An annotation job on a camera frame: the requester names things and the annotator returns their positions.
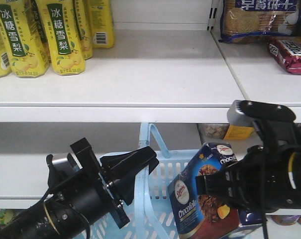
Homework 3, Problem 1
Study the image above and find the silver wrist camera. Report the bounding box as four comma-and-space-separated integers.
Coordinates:
227, 100, 253, 127
52, 153, 80, 178

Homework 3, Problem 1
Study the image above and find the yellow snack bag lower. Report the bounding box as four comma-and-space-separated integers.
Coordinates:
223, 124, 254, 140

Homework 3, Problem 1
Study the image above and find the yellow pear drink bottle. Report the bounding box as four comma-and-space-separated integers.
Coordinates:
36, 0, 86, 76
0, 0, 49, 78
87, 0, 115, 49

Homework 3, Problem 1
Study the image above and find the red biscuit packet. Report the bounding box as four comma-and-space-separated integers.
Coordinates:
267, 36, 301, 75

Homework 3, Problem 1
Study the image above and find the yellow pear drink bottle back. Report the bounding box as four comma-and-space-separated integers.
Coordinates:
87, 0, 115, 49

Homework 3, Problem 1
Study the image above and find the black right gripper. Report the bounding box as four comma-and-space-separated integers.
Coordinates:
196, 101, 301, 213

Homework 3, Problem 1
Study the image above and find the white store shelving unit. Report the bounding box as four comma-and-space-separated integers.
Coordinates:
0, 0, 301, 209

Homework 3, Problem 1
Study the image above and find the yellow pear drink bottle front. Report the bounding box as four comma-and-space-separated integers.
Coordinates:
36, 0, 86, 76

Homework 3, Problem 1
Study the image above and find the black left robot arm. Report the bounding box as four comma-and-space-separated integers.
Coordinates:
0, 138, 159, 239

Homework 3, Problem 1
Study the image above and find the light blue shopping basket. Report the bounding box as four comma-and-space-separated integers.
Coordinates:
90, 122, 196, 239

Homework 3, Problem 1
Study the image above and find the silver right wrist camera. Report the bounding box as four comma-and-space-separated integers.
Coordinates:
227, 100, 253, 127

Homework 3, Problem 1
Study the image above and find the dark blue cookie box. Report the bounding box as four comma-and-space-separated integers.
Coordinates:
166, 141, 265, 239

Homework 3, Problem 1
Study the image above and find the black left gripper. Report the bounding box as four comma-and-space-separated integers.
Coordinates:
46, 138, 159, 228

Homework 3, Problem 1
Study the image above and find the yellow pear drink bottle left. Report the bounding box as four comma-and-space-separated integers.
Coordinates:
0, 0, 49, 78

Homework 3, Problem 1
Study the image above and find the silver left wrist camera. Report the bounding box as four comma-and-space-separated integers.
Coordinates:
52, 153, 80, 178

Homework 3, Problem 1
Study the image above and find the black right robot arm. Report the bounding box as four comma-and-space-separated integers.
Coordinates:
196, 100, 301, 213

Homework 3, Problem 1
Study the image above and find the blue breakfast biscuit bag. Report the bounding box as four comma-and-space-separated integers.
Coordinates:
220, 0, 301, 44

